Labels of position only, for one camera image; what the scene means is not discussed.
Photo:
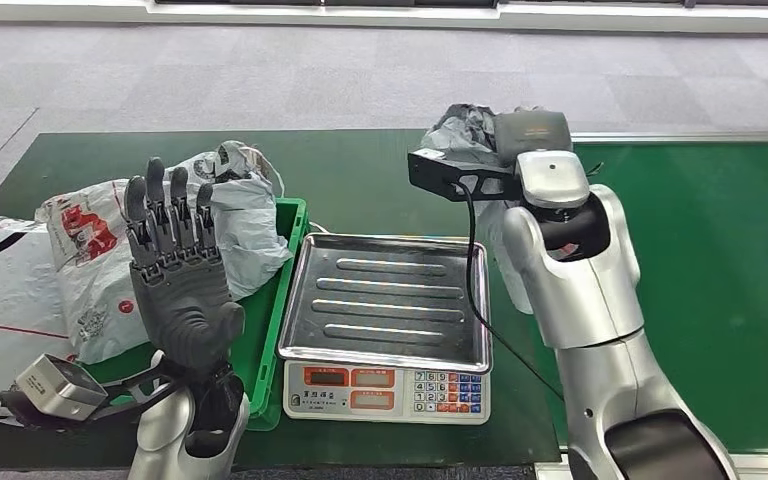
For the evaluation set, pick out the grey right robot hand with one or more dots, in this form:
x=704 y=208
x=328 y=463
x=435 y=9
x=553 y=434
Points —
x=533 y=132

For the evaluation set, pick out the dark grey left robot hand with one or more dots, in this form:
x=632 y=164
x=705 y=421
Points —
x=182 y=298

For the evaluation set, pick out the silver-grey package with red print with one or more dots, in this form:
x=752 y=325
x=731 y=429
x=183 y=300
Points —
x=463 y=136

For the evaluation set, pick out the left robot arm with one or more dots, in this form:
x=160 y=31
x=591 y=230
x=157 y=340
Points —
x=188 y=424

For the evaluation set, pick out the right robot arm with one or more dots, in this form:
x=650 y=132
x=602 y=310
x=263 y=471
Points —
x=583 y=291

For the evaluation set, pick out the white package with red logo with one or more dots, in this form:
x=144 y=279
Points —
x=92 y=265

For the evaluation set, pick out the plain grey crumpled package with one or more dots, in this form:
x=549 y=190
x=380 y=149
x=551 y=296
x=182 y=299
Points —
x=245 y=225

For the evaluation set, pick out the large white flat package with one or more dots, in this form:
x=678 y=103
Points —
x=6 y=311

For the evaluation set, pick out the green conveyor belt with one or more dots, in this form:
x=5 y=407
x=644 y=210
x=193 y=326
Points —
x=708 y=285

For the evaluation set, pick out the green plastic crate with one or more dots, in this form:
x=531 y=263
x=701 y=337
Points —
x=268 y=318

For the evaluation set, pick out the steel scale weighing tray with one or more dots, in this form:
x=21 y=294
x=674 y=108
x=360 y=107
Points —
x=384 y=305

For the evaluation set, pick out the white electronic scale body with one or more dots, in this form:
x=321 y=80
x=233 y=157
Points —
x=384 y=394

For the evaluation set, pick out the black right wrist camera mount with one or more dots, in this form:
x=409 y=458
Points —
x=450 y=175

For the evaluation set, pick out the black left wrist camera bracket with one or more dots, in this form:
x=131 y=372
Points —
x=139 y=391

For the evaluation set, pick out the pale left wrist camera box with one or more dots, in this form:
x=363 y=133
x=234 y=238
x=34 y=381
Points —
x=59 y=387

